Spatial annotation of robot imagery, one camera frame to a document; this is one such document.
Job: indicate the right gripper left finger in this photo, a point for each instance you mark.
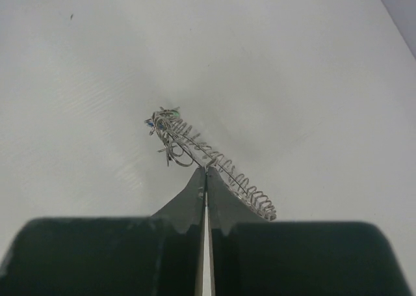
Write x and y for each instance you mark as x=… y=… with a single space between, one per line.
x=157 y=255

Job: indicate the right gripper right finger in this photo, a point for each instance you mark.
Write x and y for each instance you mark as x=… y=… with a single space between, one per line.
x=251 y=256

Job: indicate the metal key organizer ring disc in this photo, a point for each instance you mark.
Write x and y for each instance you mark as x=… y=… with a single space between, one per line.
x=184 y=146

